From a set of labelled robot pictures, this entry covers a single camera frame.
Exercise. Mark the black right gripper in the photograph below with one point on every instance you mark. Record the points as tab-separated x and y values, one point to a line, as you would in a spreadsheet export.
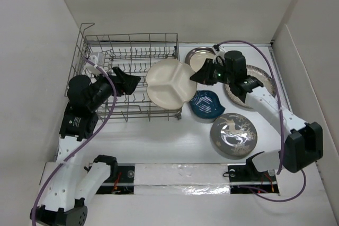
203	75

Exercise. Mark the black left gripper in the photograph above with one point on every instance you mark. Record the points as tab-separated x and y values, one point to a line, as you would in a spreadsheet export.
127	81

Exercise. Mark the blue leaf-shaped dish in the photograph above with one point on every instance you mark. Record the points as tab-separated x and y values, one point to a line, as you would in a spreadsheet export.
206	106

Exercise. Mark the cream divided plate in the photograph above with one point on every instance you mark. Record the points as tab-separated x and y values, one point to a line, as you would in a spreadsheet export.
169	85

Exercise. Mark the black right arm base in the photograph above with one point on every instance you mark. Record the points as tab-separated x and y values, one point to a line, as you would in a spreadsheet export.
244	181

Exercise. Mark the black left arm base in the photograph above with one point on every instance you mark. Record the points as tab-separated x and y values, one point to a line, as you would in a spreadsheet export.
121	184

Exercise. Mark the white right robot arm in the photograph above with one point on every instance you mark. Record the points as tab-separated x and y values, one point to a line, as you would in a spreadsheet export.
301	142

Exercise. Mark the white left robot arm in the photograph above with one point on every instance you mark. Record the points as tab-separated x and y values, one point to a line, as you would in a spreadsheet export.
63	198

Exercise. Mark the speckled beige round plate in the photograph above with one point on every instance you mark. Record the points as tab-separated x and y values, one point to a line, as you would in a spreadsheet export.
262	76

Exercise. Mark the grey plate with gold tree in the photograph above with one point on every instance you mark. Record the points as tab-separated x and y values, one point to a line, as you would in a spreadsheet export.
234	135

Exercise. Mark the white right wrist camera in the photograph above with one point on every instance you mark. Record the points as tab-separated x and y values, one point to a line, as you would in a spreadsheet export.
219	55

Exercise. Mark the grey wire dish rack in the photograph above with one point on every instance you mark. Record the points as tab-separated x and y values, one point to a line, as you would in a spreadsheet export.
134	54

